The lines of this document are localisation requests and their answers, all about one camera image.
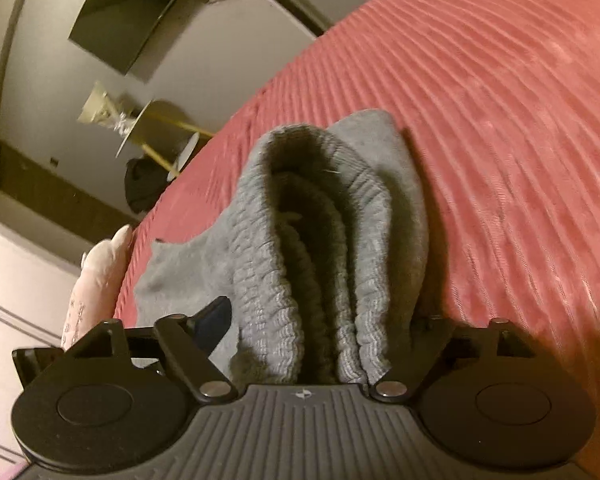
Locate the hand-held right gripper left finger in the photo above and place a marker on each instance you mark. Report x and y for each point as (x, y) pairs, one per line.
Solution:
(215, 319)

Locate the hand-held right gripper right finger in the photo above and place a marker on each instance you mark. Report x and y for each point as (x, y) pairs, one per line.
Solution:
(432, 342)

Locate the grey pants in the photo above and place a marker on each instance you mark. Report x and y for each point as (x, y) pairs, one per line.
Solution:
(330, 220)

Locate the pale pillow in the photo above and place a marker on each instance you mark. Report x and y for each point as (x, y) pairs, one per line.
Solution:
(97, 280)

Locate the black bag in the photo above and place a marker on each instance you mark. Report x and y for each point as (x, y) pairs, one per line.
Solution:
(140, 185)

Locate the yellow legged stand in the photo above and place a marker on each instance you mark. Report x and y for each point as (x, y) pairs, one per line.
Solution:
(145, 125)

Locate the red ribbed blanket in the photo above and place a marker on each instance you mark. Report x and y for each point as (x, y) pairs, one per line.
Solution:
(505, 135)

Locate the dark wall television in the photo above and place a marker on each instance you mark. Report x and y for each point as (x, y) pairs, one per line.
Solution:
(130, 20)

